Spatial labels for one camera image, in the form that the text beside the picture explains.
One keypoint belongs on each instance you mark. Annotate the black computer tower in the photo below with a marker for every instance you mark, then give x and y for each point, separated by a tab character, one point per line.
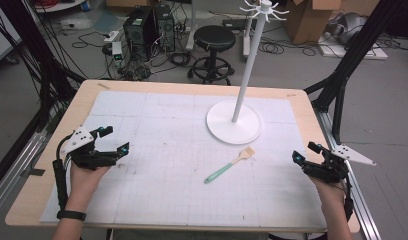
138	31
165	28

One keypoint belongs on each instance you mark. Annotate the person's right hand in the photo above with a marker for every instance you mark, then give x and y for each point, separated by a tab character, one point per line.
328	193

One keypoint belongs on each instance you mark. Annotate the black metal frame stand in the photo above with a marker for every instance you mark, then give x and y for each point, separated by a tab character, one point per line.
35	66
352	63

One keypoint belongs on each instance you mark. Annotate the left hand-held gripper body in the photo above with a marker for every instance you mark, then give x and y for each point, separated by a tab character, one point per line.
88	156

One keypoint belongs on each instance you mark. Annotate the black round stool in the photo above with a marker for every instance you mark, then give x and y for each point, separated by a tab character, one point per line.
213	50

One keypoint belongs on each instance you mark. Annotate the cardboard box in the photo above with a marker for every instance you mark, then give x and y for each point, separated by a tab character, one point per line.
310	20

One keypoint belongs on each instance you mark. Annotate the white stand pole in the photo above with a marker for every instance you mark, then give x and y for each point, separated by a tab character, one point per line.
192	25

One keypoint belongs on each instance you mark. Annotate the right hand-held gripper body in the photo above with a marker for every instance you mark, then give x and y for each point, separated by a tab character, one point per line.
332	165

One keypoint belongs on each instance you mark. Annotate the white grid mat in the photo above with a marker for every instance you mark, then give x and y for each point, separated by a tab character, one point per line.
178	160

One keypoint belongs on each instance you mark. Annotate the person's left hand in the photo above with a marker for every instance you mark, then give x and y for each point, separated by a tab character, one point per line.
87	178

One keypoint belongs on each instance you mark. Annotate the white hook stand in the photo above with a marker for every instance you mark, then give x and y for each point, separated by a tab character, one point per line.
245	93

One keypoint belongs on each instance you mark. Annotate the white power strip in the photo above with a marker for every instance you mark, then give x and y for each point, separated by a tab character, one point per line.
111	36

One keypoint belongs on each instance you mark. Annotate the black wristband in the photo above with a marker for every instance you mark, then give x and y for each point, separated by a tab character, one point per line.
71	215

